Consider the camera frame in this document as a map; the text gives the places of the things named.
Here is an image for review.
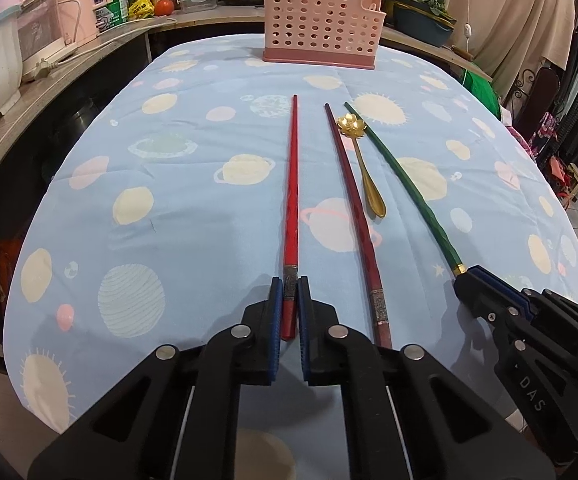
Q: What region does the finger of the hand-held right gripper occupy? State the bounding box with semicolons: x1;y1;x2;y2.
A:
453;277;536;347
468;264;540;322

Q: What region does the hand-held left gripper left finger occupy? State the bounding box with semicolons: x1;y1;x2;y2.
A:
28;276;286;480

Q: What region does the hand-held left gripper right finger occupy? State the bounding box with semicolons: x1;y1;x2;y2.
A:
296;276;554;480

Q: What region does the dark red chopstick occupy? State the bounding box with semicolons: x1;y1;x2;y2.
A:
323;103;394;350

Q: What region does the green chopstick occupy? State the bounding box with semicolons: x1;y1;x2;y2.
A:
344;101;467;276

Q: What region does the gold flower spoon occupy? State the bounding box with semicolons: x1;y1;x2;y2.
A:
336;114;387;219

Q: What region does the pink perforated utensil holder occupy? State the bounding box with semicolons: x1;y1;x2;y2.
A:
262;0;387;71

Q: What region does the blue planet print tablecloth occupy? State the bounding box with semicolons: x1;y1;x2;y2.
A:
3;32;578;436

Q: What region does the pink floral cloth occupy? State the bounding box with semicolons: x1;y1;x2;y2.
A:
506;110;560;162

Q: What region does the dark metal chair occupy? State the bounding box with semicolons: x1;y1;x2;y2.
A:
511;65;560;142

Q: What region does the green bag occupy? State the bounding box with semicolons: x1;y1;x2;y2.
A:
461;62;500;116

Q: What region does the beige curtain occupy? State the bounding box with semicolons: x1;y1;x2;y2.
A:
444;0;578;102

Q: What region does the blue planter with greens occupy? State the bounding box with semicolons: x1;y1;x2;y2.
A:
386;0;458;49

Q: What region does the wooden counter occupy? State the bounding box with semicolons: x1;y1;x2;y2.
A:
0;7;492;222

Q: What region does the white clear-lid appliance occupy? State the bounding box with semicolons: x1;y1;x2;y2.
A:
16;0;78;84

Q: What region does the pink electric kettle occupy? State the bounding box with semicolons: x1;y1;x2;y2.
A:
54;0;115;49

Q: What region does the white power cord with plug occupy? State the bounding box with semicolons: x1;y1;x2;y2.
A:
34;15;180;81

